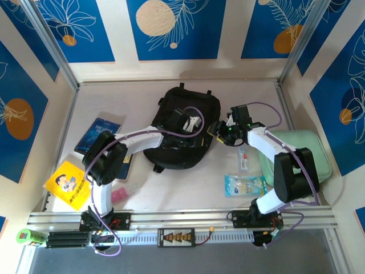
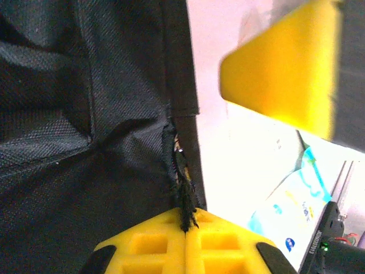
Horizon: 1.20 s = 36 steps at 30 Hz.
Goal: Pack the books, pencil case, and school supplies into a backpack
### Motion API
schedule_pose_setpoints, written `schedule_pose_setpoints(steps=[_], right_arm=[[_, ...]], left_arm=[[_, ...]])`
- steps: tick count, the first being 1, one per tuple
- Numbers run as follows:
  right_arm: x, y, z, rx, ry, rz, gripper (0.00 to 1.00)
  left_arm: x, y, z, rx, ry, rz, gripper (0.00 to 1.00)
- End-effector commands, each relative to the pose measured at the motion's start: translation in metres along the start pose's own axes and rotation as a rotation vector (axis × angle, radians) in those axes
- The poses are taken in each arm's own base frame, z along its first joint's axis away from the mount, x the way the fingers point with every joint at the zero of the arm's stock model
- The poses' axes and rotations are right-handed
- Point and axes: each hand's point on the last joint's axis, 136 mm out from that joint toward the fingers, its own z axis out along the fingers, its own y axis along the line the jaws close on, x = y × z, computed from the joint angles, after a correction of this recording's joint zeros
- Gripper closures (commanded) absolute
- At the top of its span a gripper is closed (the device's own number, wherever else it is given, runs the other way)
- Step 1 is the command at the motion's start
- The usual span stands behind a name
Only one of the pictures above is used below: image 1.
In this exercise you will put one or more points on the light blue sachet packet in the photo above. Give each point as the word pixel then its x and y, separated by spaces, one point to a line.
pixel 242 185

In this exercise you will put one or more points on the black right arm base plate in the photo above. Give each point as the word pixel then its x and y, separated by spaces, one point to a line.
pixel 239 218

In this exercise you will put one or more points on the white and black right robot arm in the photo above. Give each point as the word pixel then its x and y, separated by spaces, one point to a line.
pixel 291 177

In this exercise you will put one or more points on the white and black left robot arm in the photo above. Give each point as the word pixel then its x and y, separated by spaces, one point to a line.
pixel 99 194

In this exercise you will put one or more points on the black charging board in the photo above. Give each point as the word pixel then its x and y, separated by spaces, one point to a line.
pixel 176 237

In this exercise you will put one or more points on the black ribbed power box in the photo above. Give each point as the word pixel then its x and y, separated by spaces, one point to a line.
pixel 67 239

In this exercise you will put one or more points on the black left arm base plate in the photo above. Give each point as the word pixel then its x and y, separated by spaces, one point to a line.
pixel 122 221

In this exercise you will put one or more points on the aluminium frame post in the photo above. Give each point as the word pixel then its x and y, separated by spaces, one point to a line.
pixel 54 48
pixel 302 42

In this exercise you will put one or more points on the blue Little Prince book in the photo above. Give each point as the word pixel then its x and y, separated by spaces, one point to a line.
pixel 97 131

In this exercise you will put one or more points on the mint green zip pouch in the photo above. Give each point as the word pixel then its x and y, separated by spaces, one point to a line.
pixel 313 151

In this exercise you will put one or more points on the aluminium rail beam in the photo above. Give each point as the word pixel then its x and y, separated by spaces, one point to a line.
pixel 185 218

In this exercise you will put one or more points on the yellow cartoon cover book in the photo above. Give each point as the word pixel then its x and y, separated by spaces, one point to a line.
pixel 65 182

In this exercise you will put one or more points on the pink and clear pill box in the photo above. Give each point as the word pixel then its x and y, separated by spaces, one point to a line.
pixel 118 195

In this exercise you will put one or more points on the black backpack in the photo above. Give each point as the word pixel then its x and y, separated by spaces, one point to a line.
pixel 176 100

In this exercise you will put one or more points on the blue floral wall poster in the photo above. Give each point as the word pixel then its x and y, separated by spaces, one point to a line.
pixel 339 114
pixel 20 37
pixel 262 28
pixel 85 28
pixel 316 42
pixel 176 28
pixel 17 114

